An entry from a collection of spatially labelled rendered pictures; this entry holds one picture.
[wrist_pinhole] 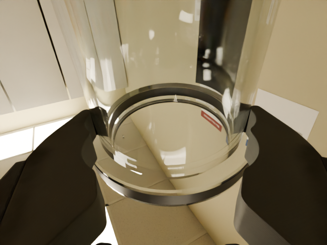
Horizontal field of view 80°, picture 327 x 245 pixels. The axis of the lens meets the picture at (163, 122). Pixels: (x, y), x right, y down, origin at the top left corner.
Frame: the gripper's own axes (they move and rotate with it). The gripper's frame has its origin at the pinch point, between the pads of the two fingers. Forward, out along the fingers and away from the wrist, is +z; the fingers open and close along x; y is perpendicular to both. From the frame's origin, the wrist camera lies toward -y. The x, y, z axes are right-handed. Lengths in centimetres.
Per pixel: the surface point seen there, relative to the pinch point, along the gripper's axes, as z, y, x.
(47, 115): 240, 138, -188
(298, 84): 47, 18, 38
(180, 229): 74, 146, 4
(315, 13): 49, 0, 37
